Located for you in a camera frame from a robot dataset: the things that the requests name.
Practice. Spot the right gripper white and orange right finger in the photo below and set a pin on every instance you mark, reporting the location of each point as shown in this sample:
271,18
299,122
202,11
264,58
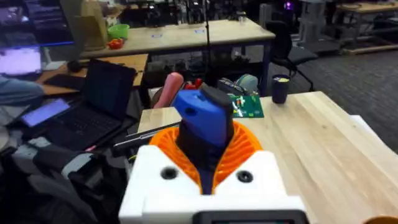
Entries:
258,183

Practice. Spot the right gripper white and orange left finger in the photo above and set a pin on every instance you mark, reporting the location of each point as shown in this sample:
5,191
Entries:
155,186

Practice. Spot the person's forearm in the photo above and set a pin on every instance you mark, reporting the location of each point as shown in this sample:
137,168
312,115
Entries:
18,90

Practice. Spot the red toy vegetable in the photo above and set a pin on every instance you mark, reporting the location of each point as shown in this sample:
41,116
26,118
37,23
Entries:
115,43

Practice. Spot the black flat closed laptop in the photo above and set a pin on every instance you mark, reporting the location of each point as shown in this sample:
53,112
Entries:
140,138

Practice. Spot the green board with toy blocks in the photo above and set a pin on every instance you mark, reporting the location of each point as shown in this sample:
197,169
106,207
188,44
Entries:
252,107

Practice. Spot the grey and black backpack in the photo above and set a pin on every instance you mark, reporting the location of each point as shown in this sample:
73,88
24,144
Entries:
62,180

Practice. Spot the dark blue cup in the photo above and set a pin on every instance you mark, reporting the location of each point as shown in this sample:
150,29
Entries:
280,90

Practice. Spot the pink foam cylinder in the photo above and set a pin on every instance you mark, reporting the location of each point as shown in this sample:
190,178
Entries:
169,90

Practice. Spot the grey soft bag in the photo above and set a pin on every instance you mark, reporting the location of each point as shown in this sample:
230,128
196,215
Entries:
247,82

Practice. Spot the black open laptop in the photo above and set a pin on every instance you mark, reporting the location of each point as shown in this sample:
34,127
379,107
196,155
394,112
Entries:
102,93

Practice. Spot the small wooden desk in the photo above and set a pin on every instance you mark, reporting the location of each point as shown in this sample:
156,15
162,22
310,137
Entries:
136,62

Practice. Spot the tablet with lit screen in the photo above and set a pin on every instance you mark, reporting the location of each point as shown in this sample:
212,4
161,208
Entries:
45,112

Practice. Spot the black office chair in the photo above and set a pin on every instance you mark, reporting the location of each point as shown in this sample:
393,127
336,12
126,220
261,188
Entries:
286,49

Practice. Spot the black keyboard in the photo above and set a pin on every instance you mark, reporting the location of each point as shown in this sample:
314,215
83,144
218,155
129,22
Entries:
65,81

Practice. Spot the black computer mouse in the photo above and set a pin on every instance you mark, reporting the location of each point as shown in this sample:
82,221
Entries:
74,66

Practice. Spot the long wooden work table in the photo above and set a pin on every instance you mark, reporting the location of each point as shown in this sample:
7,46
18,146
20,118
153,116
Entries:
180,37

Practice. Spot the thin black pole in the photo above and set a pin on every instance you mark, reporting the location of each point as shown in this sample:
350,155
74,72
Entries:
207,40

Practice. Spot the green plastic bowl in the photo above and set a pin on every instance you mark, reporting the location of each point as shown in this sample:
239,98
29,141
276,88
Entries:
118,31

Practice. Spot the brown paper bag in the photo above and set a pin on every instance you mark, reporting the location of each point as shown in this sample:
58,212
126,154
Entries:
93,28

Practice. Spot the lit computer monitor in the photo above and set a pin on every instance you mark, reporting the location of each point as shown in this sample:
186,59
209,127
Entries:
20,60

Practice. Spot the wooden table with frame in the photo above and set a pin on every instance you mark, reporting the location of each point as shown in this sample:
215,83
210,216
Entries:
367,9

